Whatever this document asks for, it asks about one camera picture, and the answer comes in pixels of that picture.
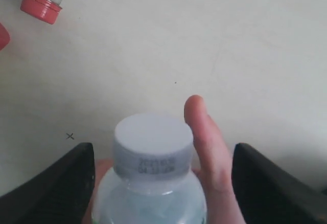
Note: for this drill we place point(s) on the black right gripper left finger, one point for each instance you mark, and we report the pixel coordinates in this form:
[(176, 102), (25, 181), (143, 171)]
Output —
[(59, 194)]

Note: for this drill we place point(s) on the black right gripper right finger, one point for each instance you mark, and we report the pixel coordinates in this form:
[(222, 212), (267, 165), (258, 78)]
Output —
[(268, 194)]

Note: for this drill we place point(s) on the clear bottle green label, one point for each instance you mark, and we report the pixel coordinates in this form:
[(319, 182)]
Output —
[(151, 180)]

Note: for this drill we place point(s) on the yellow drink bottle red cap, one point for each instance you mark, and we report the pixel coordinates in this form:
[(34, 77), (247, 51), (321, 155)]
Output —
[(4, 37)]

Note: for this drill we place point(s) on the person's open bare hand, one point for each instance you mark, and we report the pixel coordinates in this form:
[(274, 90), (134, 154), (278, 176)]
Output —
[(211, 163)]

